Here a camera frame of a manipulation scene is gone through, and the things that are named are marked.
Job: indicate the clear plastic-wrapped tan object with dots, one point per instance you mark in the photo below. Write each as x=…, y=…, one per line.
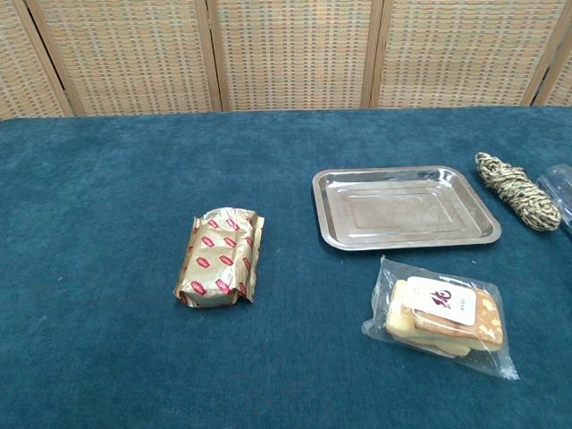
x=440, y=324

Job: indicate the gold red-printed snack package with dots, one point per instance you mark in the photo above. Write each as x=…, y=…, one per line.
x=219, y=263

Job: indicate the silver metal tray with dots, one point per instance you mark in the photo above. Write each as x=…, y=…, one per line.
x=393, y=214

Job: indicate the woven folding screen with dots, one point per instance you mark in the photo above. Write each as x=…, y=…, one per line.
x=290, y=53

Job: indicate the blue table cloth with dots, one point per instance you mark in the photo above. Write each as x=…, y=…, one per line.
x=111, y=201

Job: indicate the clear plastic bottle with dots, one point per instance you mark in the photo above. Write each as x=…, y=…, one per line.
x=561, y=192

